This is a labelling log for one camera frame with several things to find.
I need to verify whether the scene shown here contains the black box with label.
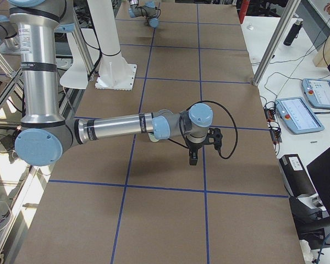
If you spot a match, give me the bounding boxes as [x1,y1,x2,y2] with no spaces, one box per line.
[279,154,316,198]

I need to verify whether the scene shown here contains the black camera cable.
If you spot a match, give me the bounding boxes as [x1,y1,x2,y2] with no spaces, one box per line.
[192,100,239,160]

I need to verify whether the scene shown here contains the black water bottle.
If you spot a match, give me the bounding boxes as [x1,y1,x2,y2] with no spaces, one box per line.
[283,19,303,46]

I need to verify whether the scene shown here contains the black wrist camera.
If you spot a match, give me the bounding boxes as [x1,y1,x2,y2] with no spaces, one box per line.
[208,128,223,151]

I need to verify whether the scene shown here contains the aluminium frame post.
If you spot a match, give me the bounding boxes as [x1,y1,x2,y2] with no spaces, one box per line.
[252,0,301,86]

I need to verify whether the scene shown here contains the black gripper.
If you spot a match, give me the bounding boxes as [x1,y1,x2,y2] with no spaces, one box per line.
[185,136,211,166]

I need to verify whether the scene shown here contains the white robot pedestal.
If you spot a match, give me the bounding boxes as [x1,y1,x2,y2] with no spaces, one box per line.
[87,0,137,90]

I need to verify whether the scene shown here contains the green plastic cup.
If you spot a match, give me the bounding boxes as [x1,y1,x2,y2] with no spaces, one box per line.
[148,133,159,142]

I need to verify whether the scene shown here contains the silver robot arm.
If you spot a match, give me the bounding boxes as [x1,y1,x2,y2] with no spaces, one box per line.
[9,1,214,166]
[128,0,161,29]

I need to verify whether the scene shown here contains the white chair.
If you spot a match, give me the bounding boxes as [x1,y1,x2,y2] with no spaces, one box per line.
[60,28,99,90]

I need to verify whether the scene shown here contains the far blue teach pendant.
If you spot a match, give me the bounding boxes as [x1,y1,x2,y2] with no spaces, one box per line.
[302,79,330,109]

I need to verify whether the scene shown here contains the near blue teach pendant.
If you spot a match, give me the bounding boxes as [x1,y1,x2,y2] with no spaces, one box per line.
[275,97,325,135]

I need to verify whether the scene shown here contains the blue teach pendant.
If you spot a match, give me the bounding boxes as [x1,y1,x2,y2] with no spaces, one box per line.
[302,79,330,109]
[275,97,325,135]

